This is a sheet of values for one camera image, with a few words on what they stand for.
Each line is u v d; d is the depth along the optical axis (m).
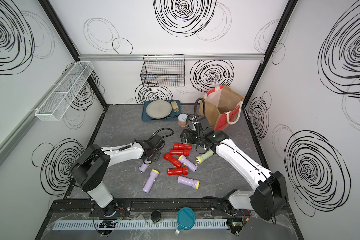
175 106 1.15
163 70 1.24
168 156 0.89
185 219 0.65
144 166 0.86
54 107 0.72
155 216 0.63
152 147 0.71
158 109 1.17
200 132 0.59
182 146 0.93
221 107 1.08
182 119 1.05
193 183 0.79
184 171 0.83
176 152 0.91
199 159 0.87
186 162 0.87
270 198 0.39
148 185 0.79
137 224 0.64
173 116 1.14
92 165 0.51
